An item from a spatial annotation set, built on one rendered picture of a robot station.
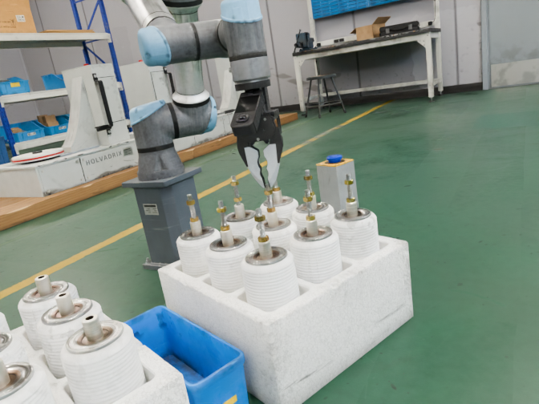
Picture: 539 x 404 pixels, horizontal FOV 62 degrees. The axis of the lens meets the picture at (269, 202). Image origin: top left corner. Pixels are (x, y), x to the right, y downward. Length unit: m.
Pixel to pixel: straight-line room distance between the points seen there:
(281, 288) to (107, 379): 0.30
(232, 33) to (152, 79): 2.79
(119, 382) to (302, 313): 0.31
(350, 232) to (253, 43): 0.41
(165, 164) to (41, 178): 1.55
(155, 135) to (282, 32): 5.31
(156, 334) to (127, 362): 0.37
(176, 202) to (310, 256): 0.68
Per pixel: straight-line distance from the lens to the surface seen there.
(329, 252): 0.84
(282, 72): 6.63
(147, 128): 1.42
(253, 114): 0.82
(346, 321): 0.87
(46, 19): 9.89
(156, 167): 1.42
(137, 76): 3.73
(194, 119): 1.44
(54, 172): 2.94
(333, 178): 1.14
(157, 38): 0.94
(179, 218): 1.43
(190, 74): 1.39
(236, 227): 1.00
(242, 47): 0.88
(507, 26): 5.90
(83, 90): 3.34
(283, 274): 0.76
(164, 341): 1.04
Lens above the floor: 0.56
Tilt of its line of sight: 16 degrees down
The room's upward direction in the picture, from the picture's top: 9 degrees counter-clockwise
